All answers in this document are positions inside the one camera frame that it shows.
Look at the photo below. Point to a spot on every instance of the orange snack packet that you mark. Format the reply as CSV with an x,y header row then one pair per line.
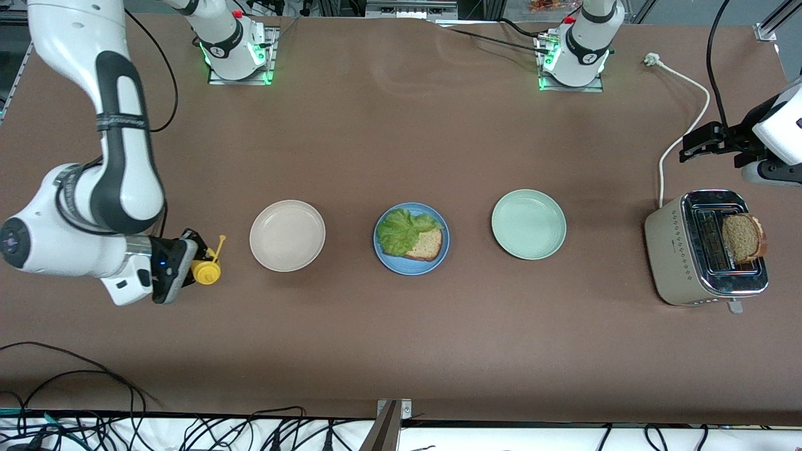
x,y
548,5

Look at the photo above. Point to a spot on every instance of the small metal corner bracket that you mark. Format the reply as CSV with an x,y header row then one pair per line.
x,y
406,410

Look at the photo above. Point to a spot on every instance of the blue round plate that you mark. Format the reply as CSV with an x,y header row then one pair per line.
x,y
407,268

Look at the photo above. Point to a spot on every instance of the silver aluminium frame profile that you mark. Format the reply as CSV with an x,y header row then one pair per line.
x,y
767,31

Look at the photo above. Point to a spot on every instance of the green lettuce leaf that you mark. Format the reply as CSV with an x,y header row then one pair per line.
x,y
401,228

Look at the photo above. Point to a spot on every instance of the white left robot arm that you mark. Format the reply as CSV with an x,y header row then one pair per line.
x,y
583,44

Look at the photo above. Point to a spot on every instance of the beige chrome toaster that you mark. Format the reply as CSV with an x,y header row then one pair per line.
x,y
673,257

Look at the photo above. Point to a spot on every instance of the grey electronics box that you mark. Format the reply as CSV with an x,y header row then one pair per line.
x,y
410,9

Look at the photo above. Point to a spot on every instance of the dark aluminium frame profile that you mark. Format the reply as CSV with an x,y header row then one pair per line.
x,y
382,435

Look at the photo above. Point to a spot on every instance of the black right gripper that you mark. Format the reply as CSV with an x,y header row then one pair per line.
x,y
190,240

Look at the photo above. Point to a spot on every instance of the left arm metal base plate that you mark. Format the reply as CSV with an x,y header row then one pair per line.
x,y
570,89

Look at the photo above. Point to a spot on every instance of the brown bread slice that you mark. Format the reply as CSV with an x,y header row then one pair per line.
x,y
742,238
427,245

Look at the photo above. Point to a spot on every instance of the pale green round plate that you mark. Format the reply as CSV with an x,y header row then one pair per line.
x,y
528,224

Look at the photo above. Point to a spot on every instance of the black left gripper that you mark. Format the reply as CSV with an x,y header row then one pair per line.
x,y
733,136

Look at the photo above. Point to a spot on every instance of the yellow mustard squeeze bottle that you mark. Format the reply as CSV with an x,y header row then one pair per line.
x,y
207,273

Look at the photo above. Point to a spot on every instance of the beige round plate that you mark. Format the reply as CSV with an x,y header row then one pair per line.
x,y
287,235

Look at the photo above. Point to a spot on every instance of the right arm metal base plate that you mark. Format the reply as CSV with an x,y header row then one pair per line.
x,y
241,82

